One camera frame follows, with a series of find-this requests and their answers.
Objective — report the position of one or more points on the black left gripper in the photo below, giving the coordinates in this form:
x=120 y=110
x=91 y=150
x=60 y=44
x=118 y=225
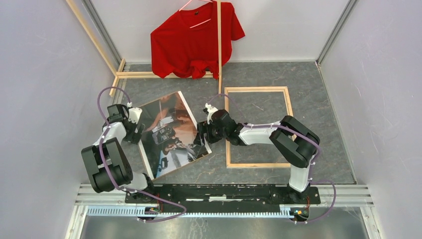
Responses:
x=135 y=138

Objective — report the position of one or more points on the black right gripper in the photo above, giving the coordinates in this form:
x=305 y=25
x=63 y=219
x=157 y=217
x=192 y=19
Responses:
x=203 y=128

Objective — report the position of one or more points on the printed photo with white border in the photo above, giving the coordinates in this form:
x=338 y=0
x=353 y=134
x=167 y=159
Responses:
x=169 y=131

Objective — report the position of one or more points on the light wooden picture frame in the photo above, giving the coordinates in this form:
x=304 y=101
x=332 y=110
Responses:
x=258 y=133

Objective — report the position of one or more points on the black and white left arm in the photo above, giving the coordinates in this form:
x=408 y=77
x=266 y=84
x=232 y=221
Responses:
x=106 y=164

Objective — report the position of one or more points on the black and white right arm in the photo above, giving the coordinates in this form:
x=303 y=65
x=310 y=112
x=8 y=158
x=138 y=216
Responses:
x=297 y=143

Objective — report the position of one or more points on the wooden clothes rack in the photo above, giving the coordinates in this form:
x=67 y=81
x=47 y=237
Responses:
x=118 y=72

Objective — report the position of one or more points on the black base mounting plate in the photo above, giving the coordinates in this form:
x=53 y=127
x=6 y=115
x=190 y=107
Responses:
x=269 y=193

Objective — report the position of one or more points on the red t-shirt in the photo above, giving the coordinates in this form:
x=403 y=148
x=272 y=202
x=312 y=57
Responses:
x=191 y=52

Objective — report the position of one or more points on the pink clothes hanger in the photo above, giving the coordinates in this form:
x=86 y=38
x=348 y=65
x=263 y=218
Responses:
x=192 y=18

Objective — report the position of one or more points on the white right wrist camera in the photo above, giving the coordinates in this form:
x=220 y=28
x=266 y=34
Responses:
x=209 y=109

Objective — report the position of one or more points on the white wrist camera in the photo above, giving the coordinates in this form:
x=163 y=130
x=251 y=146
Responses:
x=134 y=113
x=209 y=109

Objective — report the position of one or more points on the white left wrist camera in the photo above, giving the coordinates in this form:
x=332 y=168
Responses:
x=134 y=113

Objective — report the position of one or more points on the aluminium rail frame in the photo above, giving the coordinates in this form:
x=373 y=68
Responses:
x=222 y=201

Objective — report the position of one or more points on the left aluminium corner post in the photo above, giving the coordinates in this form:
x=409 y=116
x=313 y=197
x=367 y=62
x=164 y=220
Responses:
x=94 y=15

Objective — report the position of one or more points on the aluminium corner post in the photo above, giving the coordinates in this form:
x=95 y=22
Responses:
x=336 y=30
x=94 y=15

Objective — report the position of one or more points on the right aluminium corner post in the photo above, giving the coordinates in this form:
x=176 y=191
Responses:
x=336 y=30

